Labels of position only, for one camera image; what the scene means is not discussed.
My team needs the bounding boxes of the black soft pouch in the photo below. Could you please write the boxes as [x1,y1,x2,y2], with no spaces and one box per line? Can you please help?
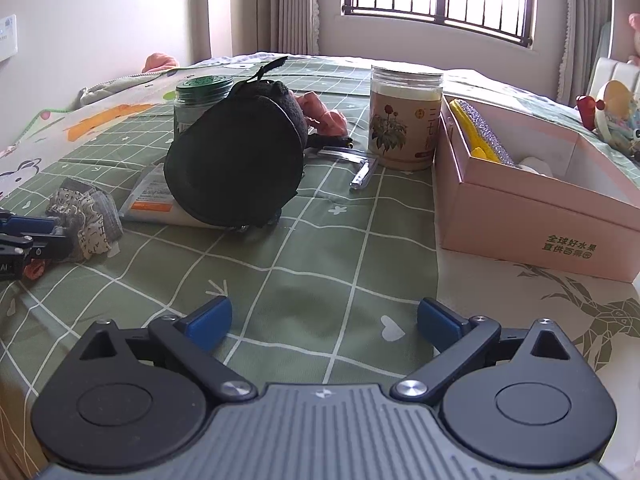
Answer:
[163,55,309,233]

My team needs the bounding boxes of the pink cloth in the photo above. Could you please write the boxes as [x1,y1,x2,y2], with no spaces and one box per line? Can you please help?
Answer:
[141,52,181,74]

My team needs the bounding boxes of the white tube with orange label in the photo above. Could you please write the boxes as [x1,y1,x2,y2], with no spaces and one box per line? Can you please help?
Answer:
[119,161,213,229]

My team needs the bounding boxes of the white wall panel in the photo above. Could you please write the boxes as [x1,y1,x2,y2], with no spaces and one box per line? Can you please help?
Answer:
[0,13,19,64]

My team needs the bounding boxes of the grey patterned socks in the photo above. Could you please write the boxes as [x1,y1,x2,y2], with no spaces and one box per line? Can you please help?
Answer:
[46,177,124,262]

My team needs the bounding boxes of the small white pad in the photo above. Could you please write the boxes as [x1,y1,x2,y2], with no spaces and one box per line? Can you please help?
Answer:
[517,156,557,177]

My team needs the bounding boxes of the pink cardboard box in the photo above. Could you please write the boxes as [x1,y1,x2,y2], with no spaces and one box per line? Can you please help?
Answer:
[433,92,640,284]

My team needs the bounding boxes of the beige curtain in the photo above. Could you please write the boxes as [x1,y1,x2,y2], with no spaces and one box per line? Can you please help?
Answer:
[255,0,322,59]
[549,0,617,107]

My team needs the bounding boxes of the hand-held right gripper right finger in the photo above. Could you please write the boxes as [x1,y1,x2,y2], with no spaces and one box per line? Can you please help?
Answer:
[390,297,576,405]

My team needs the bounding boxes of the clear jar with flower label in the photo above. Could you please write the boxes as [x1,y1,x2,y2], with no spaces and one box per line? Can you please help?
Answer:
[368,63,445,171]

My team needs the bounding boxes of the beige padded headboard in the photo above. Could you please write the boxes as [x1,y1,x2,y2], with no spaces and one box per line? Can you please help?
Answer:
[590,57,640,107]

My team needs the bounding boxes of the pink plush toy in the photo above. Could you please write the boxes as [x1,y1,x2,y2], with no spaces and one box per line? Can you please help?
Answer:
[627,12,640,67]

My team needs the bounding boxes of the pink crochet keychain toy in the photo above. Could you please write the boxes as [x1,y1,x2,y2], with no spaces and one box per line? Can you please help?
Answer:
[292,91,351,139]

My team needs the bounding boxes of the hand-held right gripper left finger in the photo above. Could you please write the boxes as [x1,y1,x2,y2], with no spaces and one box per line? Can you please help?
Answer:
[75,296,258,403]

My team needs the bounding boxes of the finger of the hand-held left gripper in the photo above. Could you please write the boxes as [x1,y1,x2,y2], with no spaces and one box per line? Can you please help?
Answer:
[0,234,72,273]
[0,211,60,236]

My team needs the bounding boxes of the green lid jar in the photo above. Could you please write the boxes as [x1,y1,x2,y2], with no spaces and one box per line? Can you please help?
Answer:
[173,75,236,150]

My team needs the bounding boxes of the cartoon printed blanket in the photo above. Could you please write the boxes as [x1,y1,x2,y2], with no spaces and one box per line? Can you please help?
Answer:
[0,60,216,202]

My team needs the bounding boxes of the small red toy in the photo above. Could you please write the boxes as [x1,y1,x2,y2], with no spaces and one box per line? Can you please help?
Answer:
[575,93,602,132]

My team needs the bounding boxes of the round colourful toy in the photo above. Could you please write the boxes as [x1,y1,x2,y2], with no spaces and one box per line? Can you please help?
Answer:
[592,80,640,152]

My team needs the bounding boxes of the green checked bedsheet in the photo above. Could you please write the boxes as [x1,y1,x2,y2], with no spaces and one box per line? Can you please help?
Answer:
[0,54,640,480]

